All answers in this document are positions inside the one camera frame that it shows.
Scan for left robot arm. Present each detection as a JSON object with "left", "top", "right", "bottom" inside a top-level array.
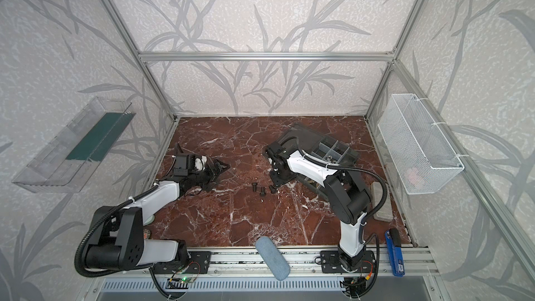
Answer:
[{"left": 74, "top": 154, "right": 230, "bottom": 278}]

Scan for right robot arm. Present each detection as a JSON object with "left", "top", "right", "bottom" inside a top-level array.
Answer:
[{"left": 263, "top": 142, "right": 389, "bottom": 265}]

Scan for grey plastic organizer box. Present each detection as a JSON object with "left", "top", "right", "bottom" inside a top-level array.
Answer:
[{"left": 264, "top": 123, "right": 359, "bottom": 201}]

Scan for grey rectangular sponge block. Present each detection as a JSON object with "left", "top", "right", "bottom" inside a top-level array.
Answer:
[{"left": 371, "top": 182, "right": 394, "bottom": 223}]

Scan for blue box cutter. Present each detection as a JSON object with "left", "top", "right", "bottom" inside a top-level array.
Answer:
[{"left": 385, "top": 228, "right": 405, "bottom": 277}]

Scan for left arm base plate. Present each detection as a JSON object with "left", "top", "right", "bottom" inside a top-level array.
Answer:
[{"left": 153, "top": 251, "right": 212, "bottom": 275}]

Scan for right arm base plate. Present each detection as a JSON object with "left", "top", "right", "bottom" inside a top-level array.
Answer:
[{"left": 320, "top": 250, "right": 376, "bottom": 274}]

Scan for clear plastic wall tray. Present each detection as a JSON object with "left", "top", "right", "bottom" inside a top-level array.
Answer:
[{"left": 13, "top": 97, "right": 136, "bottom": 193}]

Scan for white wire mesh basket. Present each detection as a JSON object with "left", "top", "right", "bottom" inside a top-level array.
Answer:
[{"left": 378, "top": 93, "right": 465, "bottom": 195}]

